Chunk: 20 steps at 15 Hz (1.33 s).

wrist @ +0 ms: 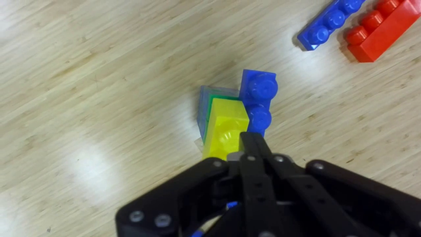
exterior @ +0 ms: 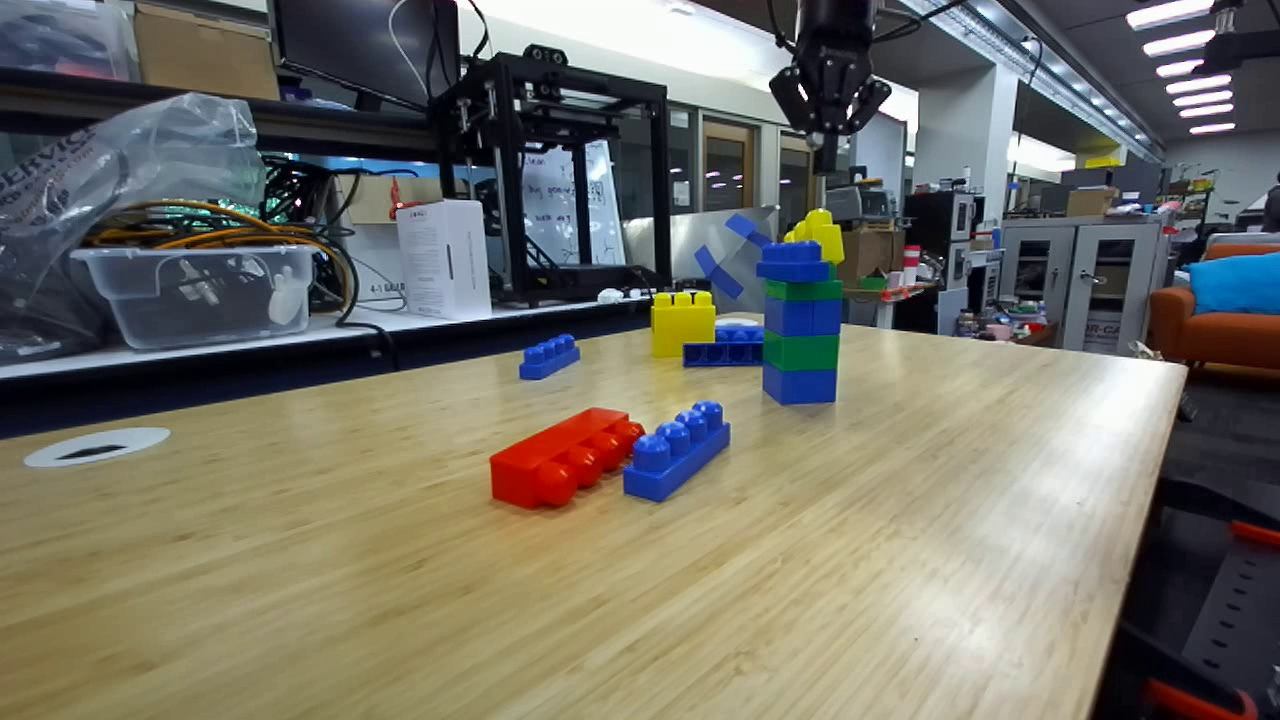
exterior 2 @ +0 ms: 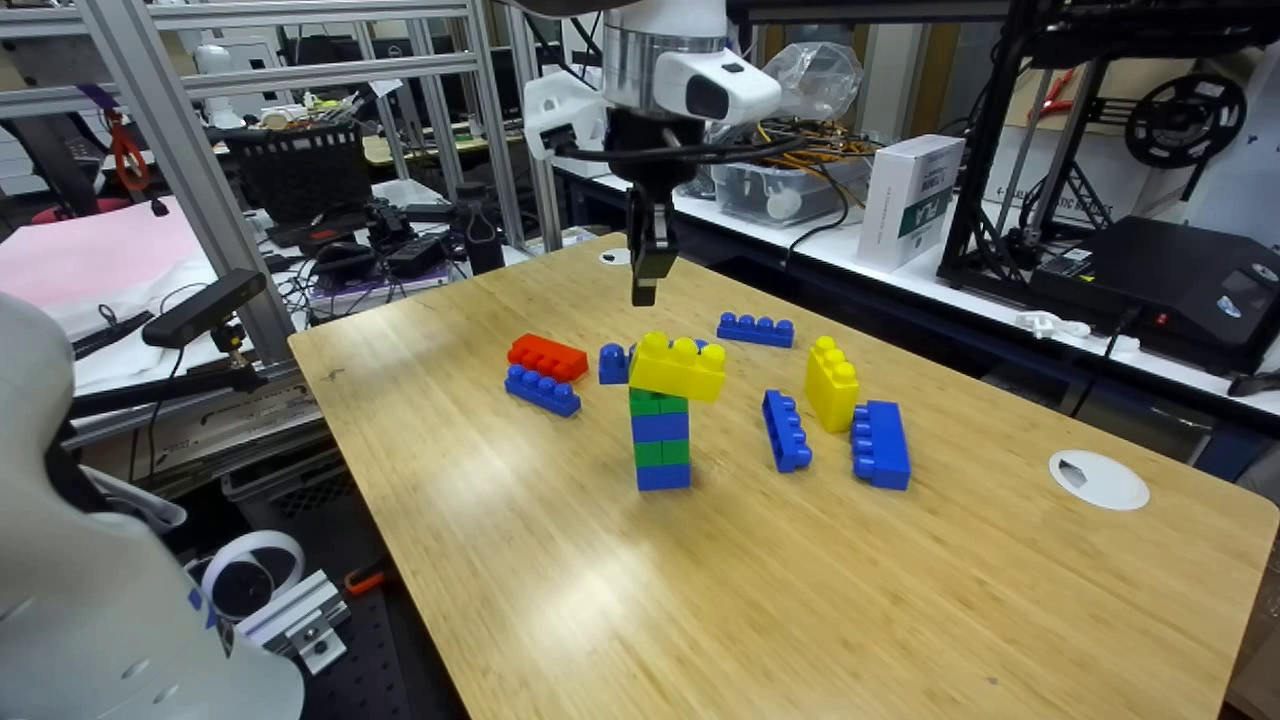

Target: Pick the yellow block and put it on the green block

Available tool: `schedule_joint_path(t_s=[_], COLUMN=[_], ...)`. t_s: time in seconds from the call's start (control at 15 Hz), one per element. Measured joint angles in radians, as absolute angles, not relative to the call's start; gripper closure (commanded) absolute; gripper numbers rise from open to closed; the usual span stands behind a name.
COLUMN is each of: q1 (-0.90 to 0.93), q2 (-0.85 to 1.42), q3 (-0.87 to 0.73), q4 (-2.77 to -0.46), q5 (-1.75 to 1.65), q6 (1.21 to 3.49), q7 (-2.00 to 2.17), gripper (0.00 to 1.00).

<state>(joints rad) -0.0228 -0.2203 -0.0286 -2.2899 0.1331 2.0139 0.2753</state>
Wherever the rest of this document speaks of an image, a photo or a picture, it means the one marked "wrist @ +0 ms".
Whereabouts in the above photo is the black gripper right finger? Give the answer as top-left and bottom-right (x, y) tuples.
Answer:
(257, 135), (421, 237)

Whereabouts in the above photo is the green and blue brick tower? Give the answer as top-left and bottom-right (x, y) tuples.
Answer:
(197, 85), (238, 140)

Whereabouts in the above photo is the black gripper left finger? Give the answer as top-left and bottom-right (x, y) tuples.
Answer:
(114, 133), (281, 237)

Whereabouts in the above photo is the small yellow narrow brick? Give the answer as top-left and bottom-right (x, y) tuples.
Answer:
(204, 98), (248, 159)

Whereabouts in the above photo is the blue narrow brick beside red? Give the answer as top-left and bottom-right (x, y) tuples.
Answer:
(297, 0), (364, 51)

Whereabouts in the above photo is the blue four-stud narrow brick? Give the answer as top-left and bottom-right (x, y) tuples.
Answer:
(239, 69), (277, 135)

